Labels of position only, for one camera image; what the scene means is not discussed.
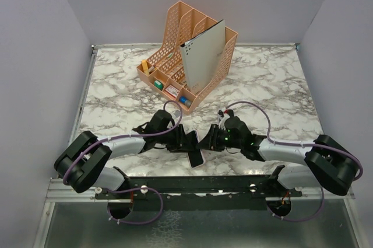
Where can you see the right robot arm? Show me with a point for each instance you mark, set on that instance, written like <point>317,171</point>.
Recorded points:
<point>320,163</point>

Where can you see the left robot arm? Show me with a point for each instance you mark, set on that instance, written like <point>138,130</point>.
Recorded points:
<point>82,164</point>

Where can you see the blue grey round stamp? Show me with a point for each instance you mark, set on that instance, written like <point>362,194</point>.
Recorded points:
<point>185,101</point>

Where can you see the peach plastic desk organizer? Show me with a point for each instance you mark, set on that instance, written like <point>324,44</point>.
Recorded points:
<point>182,24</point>

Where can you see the red white staples box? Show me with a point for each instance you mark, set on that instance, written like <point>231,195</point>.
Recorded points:
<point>172,91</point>

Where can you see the yellow item in organizer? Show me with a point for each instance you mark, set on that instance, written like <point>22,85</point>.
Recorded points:
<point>145,67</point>

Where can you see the pink phone case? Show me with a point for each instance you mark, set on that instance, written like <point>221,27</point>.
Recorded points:
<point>199,154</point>

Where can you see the green stamp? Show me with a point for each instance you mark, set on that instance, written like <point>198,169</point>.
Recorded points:
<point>158,84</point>

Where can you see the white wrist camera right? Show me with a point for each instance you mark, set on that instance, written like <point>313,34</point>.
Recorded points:
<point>222,117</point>

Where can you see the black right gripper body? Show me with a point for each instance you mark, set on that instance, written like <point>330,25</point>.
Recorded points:
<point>228,141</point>

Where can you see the grey folder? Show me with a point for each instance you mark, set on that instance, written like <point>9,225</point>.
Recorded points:
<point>200,56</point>

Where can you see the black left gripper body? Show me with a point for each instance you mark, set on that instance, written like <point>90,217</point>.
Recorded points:
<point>169,138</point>

